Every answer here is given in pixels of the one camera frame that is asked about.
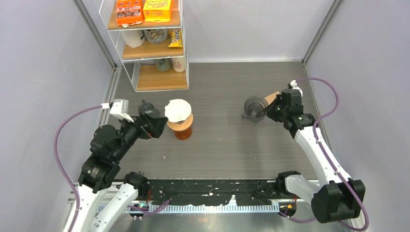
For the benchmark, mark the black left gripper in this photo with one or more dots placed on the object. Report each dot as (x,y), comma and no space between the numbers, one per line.
(155,126)

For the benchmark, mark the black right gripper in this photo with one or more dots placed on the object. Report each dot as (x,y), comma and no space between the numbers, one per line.
(269,111)

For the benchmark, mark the round wooden dripper stand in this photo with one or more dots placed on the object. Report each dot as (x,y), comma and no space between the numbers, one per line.
(181,126)

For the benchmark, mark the amber glass jar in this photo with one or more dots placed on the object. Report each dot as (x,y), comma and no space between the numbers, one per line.
(183,135)

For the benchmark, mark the white paper coffee filter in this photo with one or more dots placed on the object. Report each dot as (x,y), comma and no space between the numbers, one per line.
(177,110)

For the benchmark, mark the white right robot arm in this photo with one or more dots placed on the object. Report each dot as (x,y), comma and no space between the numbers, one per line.
(337,197)

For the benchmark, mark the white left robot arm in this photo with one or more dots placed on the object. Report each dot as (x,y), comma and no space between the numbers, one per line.
(108,146)

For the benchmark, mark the brown paper filter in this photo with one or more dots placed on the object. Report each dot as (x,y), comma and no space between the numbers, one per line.
(270,98)

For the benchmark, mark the small dark glass cup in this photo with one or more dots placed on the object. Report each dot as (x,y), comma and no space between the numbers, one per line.
(148,109)

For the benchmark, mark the white patterned cup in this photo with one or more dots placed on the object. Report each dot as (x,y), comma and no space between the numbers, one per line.
(179,64)

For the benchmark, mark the printed white mug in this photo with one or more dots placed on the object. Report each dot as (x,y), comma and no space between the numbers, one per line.
(156,36)

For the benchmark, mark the yellow candy bag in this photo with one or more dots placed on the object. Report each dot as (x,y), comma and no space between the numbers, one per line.
(176,38)

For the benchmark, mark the yellow snack box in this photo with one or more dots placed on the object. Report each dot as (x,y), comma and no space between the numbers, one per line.
(158,10)

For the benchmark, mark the orange snack box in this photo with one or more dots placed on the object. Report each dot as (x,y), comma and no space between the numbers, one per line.
(129,12)

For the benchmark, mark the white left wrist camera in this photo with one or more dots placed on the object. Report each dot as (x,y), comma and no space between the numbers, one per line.
(119,109)

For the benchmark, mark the white wire wooden shelf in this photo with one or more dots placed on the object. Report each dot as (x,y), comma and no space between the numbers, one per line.
(138,63)

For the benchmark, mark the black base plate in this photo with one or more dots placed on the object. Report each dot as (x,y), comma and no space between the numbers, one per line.
(213,192)

